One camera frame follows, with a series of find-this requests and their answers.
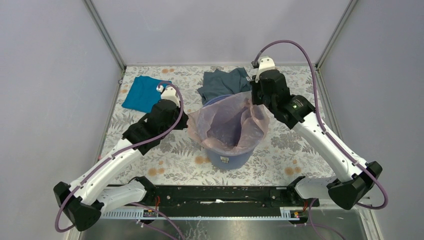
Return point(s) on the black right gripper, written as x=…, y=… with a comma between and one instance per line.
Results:
x=254, y=85

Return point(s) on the pink plastic trash bag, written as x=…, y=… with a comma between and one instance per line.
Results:
x=231, y=126

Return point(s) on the blue plastic trash bin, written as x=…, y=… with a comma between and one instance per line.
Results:
x=226, y=162

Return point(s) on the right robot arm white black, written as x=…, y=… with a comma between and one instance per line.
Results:
x=355, y=181

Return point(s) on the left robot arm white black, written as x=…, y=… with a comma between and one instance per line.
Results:
x=85, y=199

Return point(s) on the grey-blue shirt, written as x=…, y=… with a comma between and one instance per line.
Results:
x=219, y=83

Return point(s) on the floral tablecloth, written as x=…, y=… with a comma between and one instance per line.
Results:
x=179, y=160

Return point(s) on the teal cloth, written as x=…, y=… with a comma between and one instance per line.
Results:
x=143, y=94

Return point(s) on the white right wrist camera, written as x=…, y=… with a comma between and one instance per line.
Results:
x=264, y=63

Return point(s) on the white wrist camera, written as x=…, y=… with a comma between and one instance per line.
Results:
x=264, y=63
x=169, y=93

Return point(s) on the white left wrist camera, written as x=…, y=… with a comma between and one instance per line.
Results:
x=169, y=93

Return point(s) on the white slotted cable duct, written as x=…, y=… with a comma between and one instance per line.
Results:
x=208, y=213

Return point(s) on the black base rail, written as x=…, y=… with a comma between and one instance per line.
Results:
x=190, y=196

